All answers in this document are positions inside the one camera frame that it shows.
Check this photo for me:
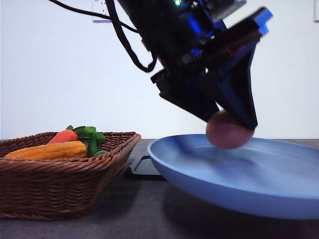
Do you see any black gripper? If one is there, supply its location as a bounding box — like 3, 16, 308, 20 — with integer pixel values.
143, 0, 273, 130

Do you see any brown egg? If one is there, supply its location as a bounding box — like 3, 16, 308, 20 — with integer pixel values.
206, 111, 255, 149

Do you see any blue round plate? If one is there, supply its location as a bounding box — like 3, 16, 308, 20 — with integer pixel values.
147, 134, 319, 219

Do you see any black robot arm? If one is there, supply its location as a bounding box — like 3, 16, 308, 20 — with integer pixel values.
120, 0, 273, 130

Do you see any brown wicker basket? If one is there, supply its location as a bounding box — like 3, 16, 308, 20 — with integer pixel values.
0, 131, 142, 221

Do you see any black rectangular tray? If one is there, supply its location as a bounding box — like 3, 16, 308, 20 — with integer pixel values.
129, 155, 161, 175

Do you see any green leafy toy vegetable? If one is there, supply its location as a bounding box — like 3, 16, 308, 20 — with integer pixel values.
67, 125, 108, 157

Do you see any orange toy carrot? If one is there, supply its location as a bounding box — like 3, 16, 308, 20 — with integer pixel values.
48, 129, 78, 144

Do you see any yellow toy corn cob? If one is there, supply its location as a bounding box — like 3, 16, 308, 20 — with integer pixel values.
5, 141, 88, 160

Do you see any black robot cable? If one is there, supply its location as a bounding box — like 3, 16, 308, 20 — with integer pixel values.
48, 0, 158, 71

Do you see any white wall plate right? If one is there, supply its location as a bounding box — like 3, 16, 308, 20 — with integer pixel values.
314, 0, 319, 20

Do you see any white wall power socket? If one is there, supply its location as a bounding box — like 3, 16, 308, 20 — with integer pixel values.
93, 0, 116, 23

